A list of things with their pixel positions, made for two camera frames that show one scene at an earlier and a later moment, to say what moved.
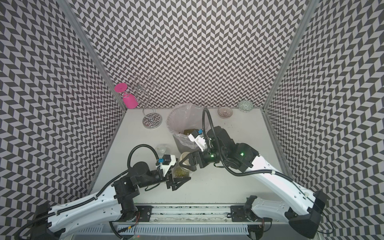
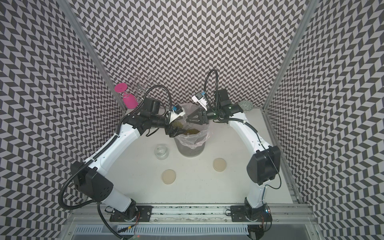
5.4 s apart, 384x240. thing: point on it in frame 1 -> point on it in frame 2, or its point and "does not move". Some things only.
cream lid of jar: x=186 y=162 -> x=219 y=164
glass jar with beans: x=179 y=171 -> x=183 y=122
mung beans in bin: x=189 y=131 does not move
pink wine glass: x=130 y=101 does not move
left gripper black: x=169 y=182 -> x=169 y=130
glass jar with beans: x=162 y=149 does not move
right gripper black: x=193 y=157 -> x=203 y=116
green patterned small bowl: x=246 y=106 does not move
